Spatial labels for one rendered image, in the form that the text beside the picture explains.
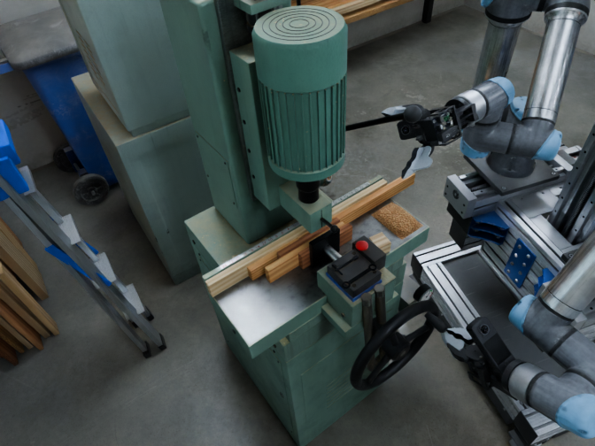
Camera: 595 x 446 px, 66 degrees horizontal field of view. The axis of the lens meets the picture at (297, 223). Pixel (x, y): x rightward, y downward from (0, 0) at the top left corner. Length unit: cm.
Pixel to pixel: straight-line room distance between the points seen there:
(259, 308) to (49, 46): 179
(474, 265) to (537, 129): 106
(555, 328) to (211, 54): 89
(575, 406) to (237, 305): 73
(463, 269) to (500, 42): 106
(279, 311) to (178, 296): 128
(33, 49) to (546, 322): 232
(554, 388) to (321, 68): 71
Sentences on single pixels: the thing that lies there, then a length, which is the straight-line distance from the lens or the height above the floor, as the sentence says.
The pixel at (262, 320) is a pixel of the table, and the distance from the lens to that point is 113.
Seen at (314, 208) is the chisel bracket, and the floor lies 107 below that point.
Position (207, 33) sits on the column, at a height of 146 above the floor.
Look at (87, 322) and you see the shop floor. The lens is 246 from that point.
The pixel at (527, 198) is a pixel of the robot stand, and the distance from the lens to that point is 176.
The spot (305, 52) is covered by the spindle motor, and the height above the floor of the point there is 149.
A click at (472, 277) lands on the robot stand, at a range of 214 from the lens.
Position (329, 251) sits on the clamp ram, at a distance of 116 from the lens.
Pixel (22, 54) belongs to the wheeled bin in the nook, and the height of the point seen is 95.
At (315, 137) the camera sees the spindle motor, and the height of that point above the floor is 131.
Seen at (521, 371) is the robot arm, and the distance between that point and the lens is 103.
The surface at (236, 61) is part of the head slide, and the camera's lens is 101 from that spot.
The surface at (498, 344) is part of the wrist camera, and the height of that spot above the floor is 98.
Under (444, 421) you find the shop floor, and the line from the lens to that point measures 202.
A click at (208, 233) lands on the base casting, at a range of 147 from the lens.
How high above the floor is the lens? 185
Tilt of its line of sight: 46 degrees down
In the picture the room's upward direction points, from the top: 5 degrees counter-clockwise
